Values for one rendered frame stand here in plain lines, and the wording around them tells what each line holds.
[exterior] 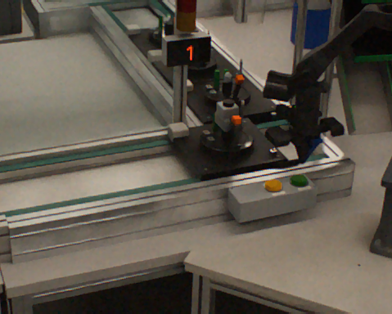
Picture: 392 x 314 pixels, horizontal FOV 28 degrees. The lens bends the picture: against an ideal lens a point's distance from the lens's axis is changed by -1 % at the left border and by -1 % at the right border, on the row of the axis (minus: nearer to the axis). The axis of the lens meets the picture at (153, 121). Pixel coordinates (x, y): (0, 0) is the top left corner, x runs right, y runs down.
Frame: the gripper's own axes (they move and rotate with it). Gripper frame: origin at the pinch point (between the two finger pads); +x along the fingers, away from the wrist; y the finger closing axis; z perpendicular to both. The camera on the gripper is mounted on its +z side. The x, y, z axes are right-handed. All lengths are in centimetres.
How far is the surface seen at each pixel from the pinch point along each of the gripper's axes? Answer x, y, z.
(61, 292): 24, 61, -2
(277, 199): 10.0, 7.8, -3.3
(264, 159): 7.9, 3.9, 11.5
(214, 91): 4.1, 3.3, 45.6
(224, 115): -2.0, 11.9, 19.7
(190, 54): -15.2, 17.1, 30.7
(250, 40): 18, -40, 110
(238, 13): 14, -44, 128
